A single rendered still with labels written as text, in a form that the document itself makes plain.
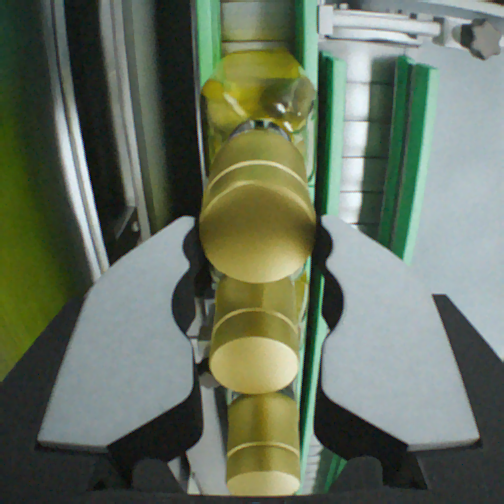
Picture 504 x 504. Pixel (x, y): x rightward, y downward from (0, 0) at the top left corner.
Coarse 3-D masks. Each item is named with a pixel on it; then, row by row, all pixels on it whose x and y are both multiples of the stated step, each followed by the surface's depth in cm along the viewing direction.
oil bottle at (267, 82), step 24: (240, 48) 32; (264, 48) 32; (216, 72) 20; (240, 72) 20; (264, 72) 20; (288, 72) 20; (216, 96) 17; (240, 96) 17; (264, 96) 17; (288, 96) 17; (312, 96) 18; (216, 120) 17; (240, 120) 17; (288, 120) 17; (312, 120) 18; (216, 144) 18; (312, 144) 18; (312, 168) 19
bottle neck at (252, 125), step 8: (256, 120) 17; (264, 120) 17; (240, 128) 17; (248, 128) 16; (256, 128) 16; (264, 128) 16; (272, 128) 16; (280, 128) 17; (232, 136) 17; (288, 136) 17
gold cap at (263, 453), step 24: (240, 408) 19; (264, 408) 18; (288, 408) 19; (240, 432) 17; (264, 432) 17; (288, 432) 17; (240, 456) 16; (264, 456) 16; (288, 456) 16; (240, 480) 16; (264, 480) 16; (288, 480) 16
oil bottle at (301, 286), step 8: (304, 280) 25; (296, 288) 24; (304, 288) 24; (296, 296) 24; (304, 296) 24; (296, 304) 24; (304, 304) 24; (296, 312) 23; (304, 312) 24; (296, 320) 23; (304, 320) 24; (304, 328) 25; (304, 336) 25
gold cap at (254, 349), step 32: (224, 288) 17; (256, 288) 16; (288, 288) 17; (224, 320) 16; (256, 320) 15; (288, 320) 16; (224, 352) 14; (256, 352) 14; (288, 352) 14; (224, 384) 16; (256, 384) 15
